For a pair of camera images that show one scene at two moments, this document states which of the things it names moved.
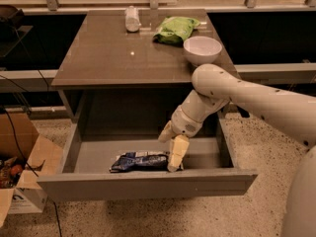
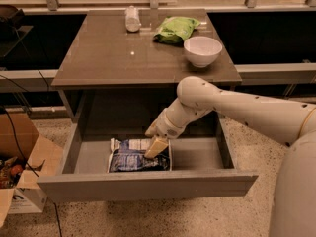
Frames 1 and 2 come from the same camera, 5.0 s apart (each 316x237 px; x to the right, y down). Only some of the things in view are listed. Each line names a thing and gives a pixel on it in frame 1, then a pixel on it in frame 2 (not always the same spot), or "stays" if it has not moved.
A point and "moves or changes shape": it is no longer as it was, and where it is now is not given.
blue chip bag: x=143 y=161 moves or changes shape
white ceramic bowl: x=202 y=49 stays
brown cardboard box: x=24 y=155 stays
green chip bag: x=175 y=30 stays
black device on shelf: x=12 y=35 stays
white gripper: x=183 y=123 to x=163 y=126
